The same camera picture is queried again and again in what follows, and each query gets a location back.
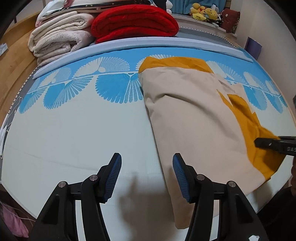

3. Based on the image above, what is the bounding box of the beige and orange hooded jacket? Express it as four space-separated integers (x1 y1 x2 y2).
138 57 285 229

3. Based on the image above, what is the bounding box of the person's right hand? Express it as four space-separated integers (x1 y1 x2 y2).
290 157 296 196

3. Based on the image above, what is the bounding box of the blue patterned bed sheet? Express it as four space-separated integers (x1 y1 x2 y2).
0 37 296 241

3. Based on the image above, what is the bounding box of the pink cloth on floor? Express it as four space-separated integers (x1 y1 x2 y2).
1 202 32 238

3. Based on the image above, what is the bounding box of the purple paper bag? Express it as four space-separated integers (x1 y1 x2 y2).
244 37 262 60

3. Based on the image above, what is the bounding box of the yellow bear plush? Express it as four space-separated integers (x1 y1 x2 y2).
205 8 218 21

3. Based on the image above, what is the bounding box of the cream folded blanket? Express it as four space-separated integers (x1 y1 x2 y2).
28 11 94 66

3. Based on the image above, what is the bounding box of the red folded blanket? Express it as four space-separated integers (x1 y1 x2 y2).
91 4 179 44

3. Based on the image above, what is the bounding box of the yellow duck plush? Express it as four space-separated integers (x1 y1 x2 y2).
190 3 206 21

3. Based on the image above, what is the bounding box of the blue curtain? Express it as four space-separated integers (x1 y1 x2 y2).
171 0 227 15

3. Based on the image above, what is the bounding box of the white plush toy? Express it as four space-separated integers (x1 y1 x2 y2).
166 0 173 15

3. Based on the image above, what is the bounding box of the white folded duvet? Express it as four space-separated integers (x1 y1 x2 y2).
35 1 151 27

